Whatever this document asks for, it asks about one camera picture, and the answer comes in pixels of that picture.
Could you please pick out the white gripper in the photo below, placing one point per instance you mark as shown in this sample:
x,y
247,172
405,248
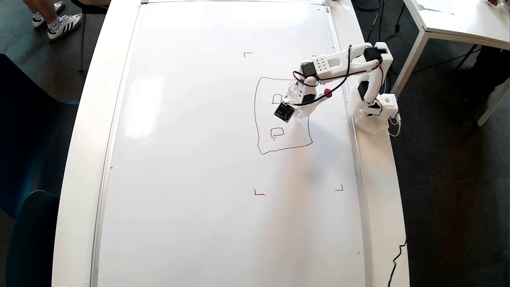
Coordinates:
x,y
304,113

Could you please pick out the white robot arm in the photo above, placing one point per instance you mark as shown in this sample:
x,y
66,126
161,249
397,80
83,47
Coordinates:
x,y
338,65

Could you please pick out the white side table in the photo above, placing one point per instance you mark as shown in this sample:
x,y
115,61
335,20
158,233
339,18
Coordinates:
x,y
470,20

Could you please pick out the black chair with metal leg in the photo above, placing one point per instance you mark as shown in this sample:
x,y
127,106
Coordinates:
x,y
91,8

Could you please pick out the white sneaker with black stripes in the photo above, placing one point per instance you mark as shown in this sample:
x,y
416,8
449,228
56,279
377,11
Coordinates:
x,y
63,28
38,22

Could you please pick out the dark blue chair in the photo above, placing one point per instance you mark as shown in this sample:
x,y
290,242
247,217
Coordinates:
x,y
32,139

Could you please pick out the bare person leg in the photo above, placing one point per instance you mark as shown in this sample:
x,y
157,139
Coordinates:
x,y
31,4
47,10

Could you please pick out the black wrist camera board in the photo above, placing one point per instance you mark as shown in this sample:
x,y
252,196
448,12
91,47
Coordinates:
x,y
284,111

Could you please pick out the white whiteboard with metal frame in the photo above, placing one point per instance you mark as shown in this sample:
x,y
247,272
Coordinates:
x,y
199,179

